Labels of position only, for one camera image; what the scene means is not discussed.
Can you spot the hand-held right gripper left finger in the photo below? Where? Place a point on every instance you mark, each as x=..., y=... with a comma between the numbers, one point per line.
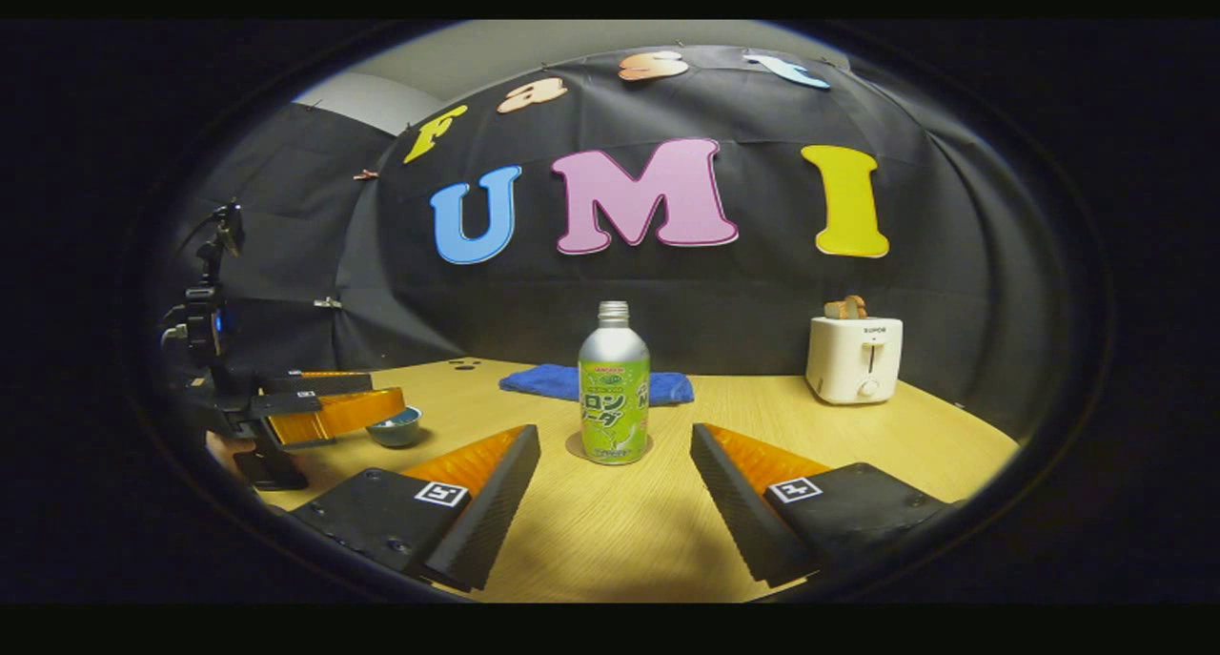
x=496, y=517

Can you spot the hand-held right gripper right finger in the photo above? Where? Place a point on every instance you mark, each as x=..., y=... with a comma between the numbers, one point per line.
x=734, y=517

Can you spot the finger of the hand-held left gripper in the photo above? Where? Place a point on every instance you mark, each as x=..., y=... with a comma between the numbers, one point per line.
x=324, y=383
x=334, y=415

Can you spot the teal teacup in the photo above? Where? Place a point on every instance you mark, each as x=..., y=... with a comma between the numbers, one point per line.
x=396, y=436

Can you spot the silver green water bottle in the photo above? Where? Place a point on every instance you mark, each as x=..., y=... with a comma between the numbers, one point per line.
x=615, y=378

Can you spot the blue folded cloth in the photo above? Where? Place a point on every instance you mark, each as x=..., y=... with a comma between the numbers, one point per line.
x=543, y=383

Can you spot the white toaster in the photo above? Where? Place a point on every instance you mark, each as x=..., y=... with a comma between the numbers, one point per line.
x=839, y=364

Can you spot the black backdrop cloth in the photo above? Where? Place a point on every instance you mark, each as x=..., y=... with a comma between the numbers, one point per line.
x=743, y=293

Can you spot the pale bread slice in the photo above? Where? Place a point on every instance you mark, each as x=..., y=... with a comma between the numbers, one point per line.
x=835, y=311

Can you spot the brown bread slice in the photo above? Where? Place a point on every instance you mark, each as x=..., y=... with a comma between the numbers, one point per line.
x=856, y=306

